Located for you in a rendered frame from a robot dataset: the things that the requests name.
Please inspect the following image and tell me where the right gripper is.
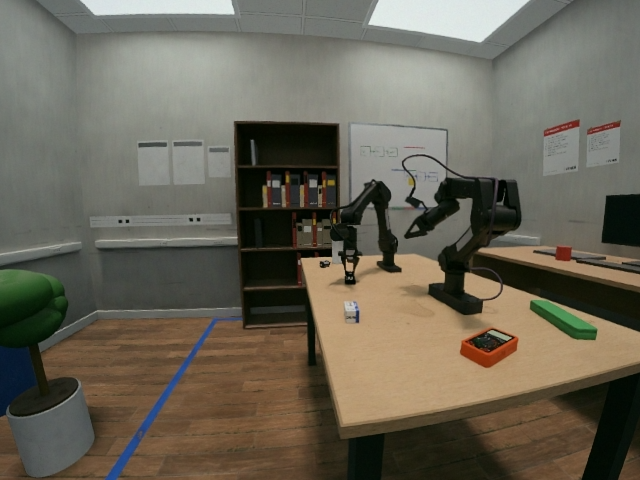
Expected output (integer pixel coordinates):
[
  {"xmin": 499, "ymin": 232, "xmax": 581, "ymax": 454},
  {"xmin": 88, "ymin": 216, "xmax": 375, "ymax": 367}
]
[{"xmin": 338, "ymin": 240, "xmax": 362, "ymax": 273}]

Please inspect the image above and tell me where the green flat bar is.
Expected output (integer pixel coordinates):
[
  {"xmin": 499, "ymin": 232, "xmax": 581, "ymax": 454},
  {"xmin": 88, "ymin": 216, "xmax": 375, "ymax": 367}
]
[{"xmin": 529, "ymin": 300, "xmax": 598, "ymax": 340}]

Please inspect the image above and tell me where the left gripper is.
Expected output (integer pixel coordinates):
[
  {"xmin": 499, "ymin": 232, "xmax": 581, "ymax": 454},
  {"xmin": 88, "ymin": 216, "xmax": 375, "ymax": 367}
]
[{"xmin": 404, "ymin": 197, "xmax": 446, "ymax": 239}]

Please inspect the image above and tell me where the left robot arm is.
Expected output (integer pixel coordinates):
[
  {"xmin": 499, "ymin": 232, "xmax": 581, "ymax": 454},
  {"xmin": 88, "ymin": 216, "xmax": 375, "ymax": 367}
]
[{"xmin": 429, "ymin": 178, "xmax": 522, "ymax": 306}]

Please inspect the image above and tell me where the small white and blue box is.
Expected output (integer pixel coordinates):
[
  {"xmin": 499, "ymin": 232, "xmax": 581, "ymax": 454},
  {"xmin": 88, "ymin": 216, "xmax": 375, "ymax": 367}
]
[{"xmin": 344, "ymin": 302, "xmax": 360, "ymax": 323}]

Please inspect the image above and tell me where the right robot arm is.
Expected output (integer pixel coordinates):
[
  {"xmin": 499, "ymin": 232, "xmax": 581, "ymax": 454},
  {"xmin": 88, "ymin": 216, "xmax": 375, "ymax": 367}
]
[{"xmin": 334, "ymin": 181, "xmax": 402, "ymax": 271}]

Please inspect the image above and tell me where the white bottle with blue cap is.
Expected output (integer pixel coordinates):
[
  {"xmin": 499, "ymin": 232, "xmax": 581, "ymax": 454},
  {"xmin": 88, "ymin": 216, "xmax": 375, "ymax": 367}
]
[{"xmin": 332, "ymin": 240, "xmax": 343, "ymax": 264}]

